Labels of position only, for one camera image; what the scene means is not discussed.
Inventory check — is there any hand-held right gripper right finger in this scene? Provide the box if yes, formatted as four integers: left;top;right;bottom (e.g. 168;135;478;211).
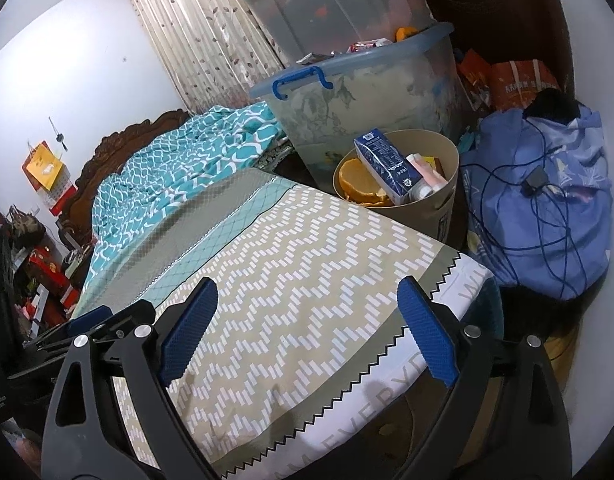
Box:
397;276;574;480

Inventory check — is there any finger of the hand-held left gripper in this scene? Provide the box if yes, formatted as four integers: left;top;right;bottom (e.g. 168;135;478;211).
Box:
22;301;155;357

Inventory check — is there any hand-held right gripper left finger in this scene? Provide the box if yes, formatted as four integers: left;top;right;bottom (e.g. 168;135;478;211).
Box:
41;276;220;480

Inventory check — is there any beige round waste bin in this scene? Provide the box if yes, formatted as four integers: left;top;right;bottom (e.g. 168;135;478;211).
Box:
333;129;460;251

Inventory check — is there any pink drink bottle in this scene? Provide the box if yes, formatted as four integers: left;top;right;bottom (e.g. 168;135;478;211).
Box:
406;152;448;201

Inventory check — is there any large orange fruit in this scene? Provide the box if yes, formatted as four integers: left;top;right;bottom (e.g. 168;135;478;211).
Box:
337;157;395;208

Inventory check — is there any blue patterned packet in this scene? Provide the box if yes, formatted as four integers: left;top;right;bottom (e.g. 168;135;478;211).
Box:
353;129;420;206

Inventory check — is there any grey metal shelf rack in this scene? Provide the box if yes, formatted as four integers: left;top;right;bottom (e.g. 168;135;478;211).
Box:
7;260;53;346

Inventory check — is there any red paper bag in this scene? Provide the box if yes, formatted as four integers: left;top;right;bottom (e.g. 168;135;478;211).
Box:
27;247;80;306

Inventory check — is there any dark wooden nightstand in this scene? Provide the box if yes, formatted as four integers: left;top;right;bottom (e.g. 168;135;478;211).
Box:
57;230;95;288

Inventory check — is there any brown handbag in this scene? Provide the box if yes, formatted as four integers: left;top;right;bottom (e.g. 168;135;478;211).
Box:
6;205;47;251

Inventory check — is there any blue printed cloth bundle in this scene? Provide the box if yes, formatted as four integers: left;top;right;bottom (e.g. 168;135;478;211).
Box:
459;102;614;303

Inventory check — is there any zigzag patterned bed sheet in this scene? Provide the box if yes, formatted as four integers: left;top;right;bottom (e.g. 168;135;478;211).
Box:
70;167;462;476

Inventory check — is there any teal white patterned quilt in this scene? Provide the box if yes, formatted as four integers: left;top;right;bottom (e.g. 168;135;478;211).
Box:
82;102;288;291

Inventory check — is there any black charger adapter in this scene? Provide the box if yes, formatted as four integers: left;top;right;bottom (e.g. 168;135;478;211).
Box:
522;165;550;196

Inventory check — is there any carved wooden headboard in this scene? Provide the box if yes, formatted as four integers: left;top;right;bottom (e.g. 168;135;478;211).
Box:
57;109;193;251

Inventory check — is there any black cloth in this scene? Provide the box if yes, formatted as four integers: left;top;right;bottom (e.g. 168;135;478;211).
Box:
524;87;582;123

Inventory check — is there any small orange red carton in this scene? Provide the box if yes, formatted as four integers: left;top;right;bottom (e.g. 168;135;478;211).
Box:
457;49;492;111

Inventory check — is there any large orange red carton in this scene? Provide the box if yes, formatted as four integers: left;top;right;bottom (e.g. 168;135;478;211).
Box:
489;59;562;111

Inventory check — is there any red white snack packet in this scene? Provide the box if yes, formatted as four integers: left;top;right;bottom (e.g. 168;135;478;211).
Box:
347;37;395;55

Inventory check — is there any beige leaf print curtain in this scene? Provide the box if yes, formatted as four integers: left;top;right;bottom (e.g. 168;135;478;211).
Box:
121;0;288;116

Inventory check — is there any dark brown wooden door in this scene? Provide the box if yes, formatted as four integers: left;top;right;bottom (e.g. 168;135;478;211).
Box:
412;0;575;96

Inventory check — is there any large clear teal lid box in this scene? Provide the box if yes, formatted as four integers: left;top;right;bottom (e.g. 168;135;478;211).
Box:
231;0;438;63

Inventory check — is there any red yellow wall calendar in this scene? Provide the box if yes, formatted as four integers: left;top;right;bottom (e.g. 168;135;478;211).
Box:
21;141;70;208

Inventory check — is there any dark blue cable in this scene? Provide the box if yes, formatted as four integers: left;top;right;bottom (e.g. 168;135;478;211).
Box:
477;180;592;301

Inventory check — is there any hanging wall ornament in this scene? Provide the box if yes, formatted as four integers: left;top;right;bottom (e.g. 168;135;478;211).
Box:
48;116;68;153

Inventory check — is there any floral storage box blue handle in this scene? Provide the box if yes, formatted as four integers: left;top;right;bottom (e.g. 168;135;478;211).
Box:
249;21;470;193

